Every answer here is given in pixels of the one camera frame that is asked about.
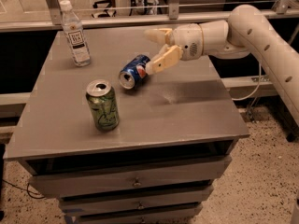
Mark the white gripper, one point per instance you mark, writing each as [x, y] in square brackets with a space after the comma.
[187, 41]

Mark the blue pepsi can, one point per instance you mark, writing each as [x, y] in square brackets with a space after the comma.
[133, 72]

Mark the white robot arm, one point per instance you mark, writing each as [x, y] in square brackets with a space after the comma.
[245, 31]

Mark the green soda can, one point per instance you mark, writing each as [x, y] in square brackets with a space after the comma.
[101, 98]

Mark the black office chair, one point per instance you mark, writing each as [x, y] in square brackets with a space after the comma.
[106, 9]

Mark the grey drawer cabinet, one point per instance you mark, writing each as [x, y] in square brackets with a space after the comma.
[182, 113]

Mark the clear plastic water bottle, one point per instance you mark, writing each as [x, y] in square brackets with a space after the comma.
[73, 31]

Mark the bottom grey drawer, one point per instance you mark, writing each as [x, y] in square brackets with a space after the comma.
[144, 216]

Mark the grey drawer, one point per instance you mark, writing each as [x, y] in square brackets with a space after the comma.
[140, 200]
[130, 177]
[144, 216]

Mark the top grey drawer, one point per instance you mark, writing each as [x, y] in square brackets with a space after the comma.
[130, 177]

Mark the middle grey drawer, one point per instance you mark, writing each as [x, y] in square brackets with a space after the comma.
[140, 200]

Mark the metal railing frame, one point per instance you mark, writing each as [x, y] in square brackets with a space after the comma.
[33, 15]

